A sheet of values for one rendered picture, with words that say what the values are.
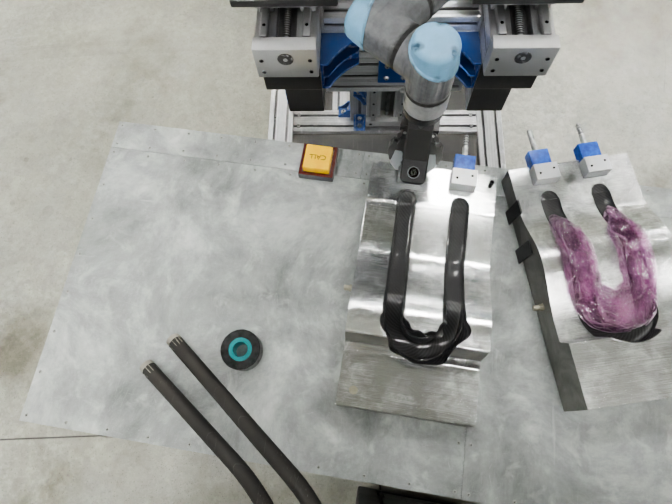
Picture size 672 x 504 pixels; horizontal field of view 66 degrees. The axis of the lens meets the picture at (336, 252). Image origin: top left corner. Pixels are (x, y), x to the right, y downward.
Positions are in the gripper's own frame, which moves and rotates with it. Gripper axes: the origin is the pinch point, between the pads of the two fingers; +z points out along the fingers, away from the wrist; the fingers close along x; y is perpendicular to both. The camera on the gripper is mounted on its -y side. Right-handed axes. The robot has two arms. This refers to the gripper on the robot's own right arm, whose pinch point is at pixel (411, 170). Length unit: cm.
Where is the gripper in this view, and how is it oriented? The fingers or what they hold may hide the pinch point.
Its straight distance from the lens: 108.3
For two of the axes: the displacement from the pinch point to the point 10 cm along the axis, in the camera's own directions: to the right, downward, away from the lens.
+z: 0.4, 3.2, 9.5
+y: 1.6, -9.4, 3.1
